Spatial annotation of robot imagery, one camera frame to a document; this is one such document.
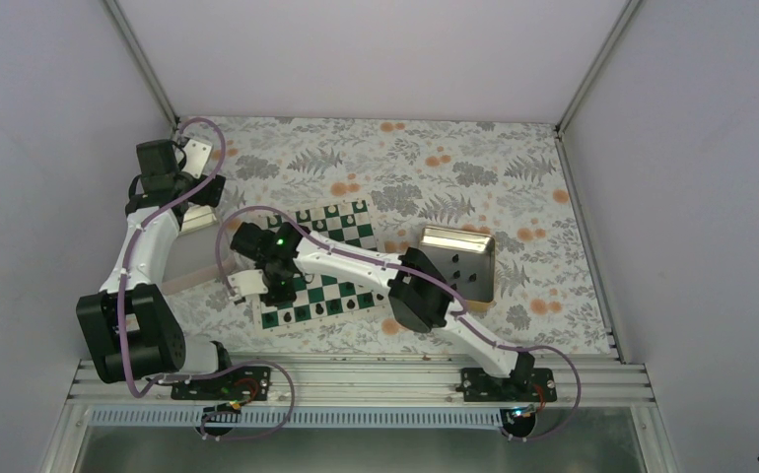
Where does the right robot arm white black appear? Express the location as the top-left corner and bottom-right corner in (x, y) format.
(230, 223), (534, 401)

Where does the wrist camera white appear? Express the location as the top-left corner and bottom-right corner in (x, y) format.
(228, 269), (269, 303)
(181, 138), (213, 178)

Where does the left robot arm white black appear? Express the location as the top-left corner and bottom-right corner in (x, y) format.
(76, 138), (237, 399)

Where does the gold metal tray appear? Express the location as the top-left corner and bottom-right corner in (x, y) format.
(418, 226), (496, 312)

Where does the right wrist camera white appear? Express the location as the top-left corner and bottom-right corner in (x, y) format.
(228, 269), (269, 303)

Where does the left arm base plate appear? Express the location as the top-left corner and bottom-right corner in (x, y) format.
(171, 366), (271, 402)

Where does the green white chess board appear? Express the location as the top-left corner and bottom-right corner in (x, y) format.
(250, 198), (389, 335)

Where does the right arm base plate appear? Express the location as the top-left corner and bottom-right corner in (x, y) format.
(455, 368), (558, 403)

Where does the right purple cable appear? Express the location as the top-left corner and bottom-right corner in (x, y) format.
(214, 205), (584, 445)

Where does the floral patterned table mat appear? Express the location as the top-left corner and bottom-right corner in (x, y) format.
(185, 117), (612, 356)

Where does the aluminium rail frame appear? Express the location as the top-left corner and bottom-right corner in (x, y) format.
(42, 354), (677, 472)

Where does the aluminium corner post right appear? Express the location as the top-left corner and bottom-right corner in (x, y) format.
(557, 0), (643, 135)

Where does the purple cable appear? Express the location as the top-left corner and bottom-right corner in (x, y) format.
(214, 205), (584, 445)
(115, 115), (297, 443)

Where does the aluminium corner post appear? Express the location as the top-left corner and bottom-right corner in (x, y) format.
(101, 0), (178, 128)
(557, 0), (643, 135)

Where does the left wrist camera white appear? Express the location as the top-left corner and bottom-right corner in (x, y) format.
(181, 138), (213, 178)

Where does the aluminium corner post left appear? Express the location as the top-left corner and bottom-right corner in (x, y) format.
(101, 0), (178, 128)

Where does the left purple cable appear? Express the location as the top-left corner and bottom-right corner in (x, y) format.
(115, 115), (297, 443)

